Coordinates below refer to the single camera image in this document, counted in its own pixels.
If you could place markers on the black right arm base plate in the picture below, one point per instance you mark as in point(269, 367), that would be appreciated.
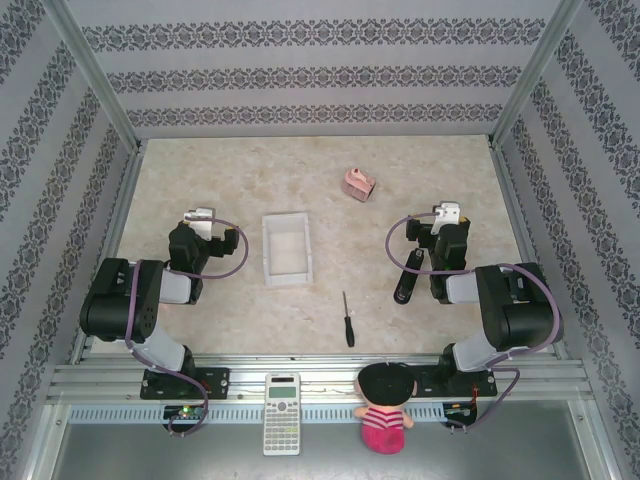
point(430, 382)

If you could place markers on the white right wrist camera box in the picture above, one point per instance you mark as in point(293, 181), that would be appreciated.
point(446, 215)

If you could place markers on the pink plastic tape dispenser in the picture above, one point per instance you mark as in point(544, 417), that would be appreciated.
point(358, 184)

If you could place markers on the black stapler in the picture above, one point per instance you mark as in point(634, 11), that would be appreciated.
point(407, 280)

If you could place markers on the small circuit board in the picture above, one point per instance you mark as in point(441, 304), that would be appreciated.
point(459, 411)

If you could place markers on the aluminium corner post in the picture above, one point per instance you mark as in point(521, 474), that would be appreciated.
point(537, 70)
point(92, 70)

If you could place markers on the white calculator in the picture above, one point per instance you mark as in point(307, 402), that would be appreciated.
point(282, 415)

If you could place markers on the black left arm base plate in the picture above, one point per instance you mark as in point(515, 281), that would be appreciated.
point(210, 382)

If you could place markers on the circuit board with green light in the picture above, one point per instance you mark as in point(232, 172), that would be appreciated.
point(185, 412)

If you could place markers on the aluminium side frame rail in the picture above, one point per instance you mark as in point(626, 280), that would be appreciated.
point(102, 250)
point(525, 225)

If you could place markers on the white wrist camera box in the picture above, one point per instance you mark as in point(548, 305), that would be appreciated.
point(201, 220)
point(446, 215)

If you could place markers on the plush doll with pink dress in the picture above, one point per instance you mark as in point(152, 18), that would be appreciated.
point(384, 405)

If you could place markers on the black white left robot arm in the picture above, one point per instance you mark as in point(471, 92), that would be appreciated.
point(120, 302)

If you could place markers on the white plastic bin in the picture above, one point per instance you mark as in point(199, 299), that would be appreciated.
point(287, 255)

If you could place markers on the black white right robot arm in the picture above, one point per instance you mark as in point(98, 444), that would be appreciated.
point(515, 310)

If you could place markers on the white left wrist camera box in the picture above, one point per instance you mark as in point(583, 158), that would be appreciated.
point(201, 220)

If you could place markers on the aluminium front frame rail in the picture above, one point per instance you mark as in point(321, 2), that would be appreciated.
point(320, 367)

